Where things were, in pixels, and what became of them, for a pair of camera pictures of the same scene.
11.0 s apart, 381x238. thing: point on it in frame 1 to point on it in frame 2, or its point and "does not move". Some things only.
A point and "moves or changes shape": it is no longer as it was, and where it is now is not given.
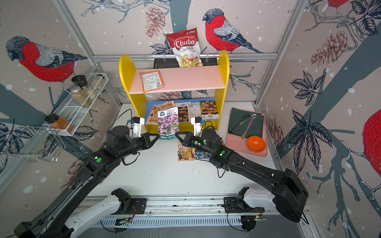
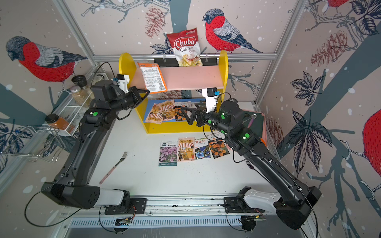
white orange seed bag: x=152 y=81 moves or changes shape
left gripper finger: x=153 y=134 to x=142 y=99
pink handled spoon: x=253 y=117 does not move
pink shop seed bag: x=153 y=117 does not move
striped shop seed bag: x=185 y=153 does not move
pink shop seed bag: x=166 y=105 does not move
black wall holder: x=161 y=63 does not move
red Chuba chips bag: x=186 y=47 does not move
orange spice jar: x=54 y=121 does not move
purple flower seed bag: x=168 y=123 to x=168 y=153
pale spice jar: x=97 y=81 does not move
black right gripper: x=188 y=140 to x=202 y=113
